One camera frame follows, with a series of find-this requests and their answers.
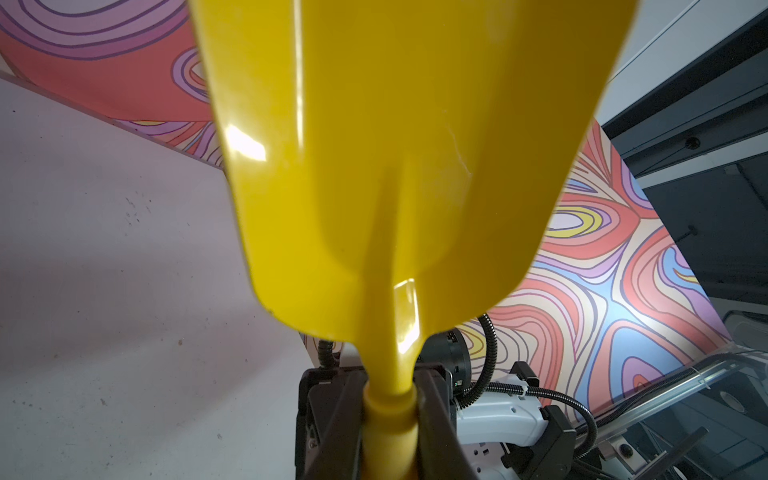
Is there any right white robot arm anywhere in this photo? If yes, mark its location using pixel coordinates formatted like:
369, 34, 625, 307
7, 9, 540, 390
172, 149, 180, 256
416, 315, 612, 479

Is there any yellow plastic shovel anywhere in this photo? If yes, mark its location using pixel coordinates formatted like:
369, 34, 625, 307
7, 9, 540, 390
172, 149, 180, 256
189, 1, 637, 479

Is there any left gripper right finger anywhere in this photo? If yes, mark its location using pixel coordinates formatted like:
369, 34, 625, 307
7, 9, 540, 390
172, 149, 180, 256
414, 365, 476, 480

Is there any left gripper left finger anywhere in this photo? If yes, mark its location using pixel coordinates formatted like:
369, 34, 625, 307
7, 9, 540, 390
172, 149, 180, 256
295, 368, 368, 479

